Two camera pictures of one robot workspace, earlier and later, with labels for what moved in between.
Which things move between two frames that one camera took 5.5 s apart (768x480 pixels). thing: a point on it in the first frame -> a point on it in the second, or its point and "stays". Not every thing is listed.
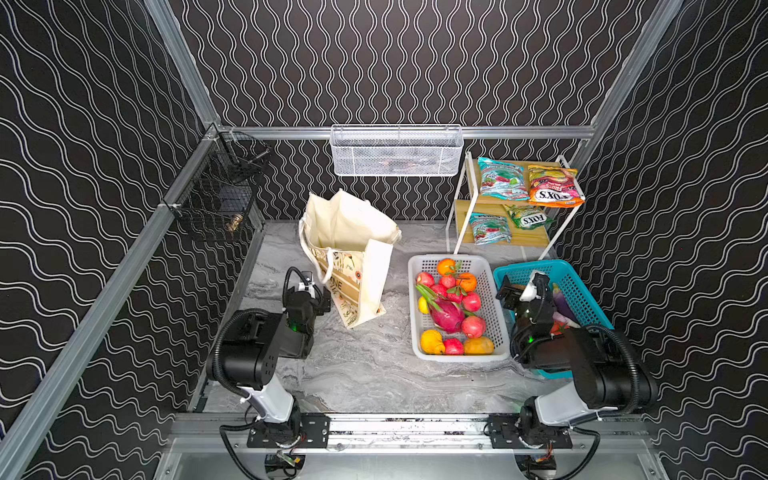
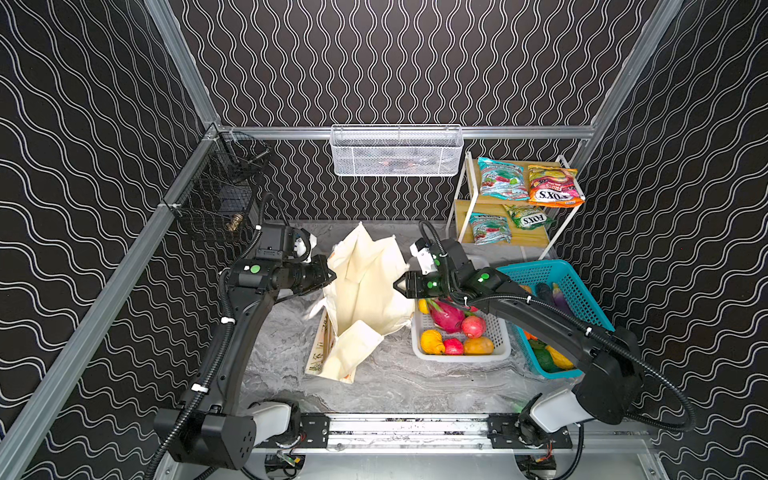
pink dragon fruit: (450, 318) stays
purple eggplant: (562, 303) stays
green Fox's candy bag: (528, 216) stays
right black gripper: (513, 294) -> (421, 285)
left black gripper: (321, 300) -> (309, 274)
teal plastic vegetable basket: (583, 310) stays
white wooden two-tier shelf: (513, 202) stays
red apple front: (453, 346) stays
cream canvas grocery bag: (350, 243) -> (368, 300)
